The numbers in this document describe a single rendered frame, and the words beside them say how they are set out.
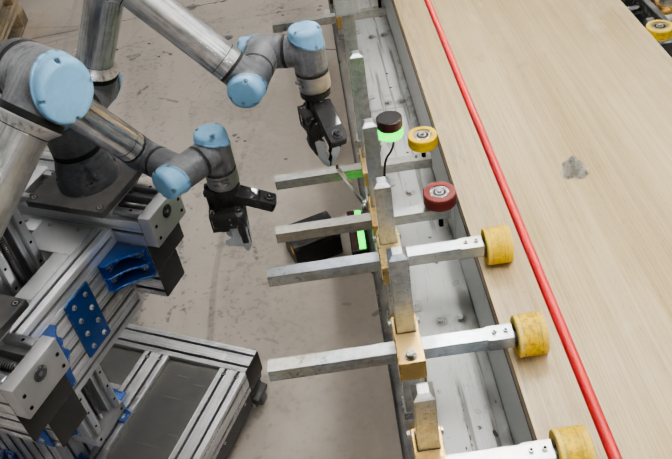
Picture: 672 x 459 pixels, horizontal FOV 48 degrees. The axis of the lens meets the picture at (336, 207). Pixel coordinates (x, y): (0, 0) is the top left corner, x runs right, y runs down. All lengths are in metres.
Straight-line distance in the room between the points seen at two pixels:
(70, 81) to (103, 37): 0.44
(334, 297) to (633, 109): 1.32
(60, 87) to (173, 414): 1.30
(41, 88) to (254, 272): 1.83
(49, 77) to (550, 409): 1.03
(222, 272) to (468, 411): 1.57
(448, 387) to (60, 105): 1.04
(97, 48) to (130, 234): 0.44
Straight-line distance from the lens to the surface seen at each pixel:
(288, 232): 1.84
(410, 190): 2.28
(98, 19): 1.76
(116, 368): 2.59
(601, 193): 1.84
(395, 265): 1.30
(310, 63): 1.65
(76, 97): 1.38
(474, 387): 1.79
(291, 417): 2.55
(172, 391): 2.45
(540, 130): 2.04
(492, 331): 1.44
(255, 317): 2.86
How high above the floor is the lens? 2.06
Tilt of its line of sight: 39 degrees down
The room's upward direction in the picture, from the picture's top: 10 degrees counter-clockwise
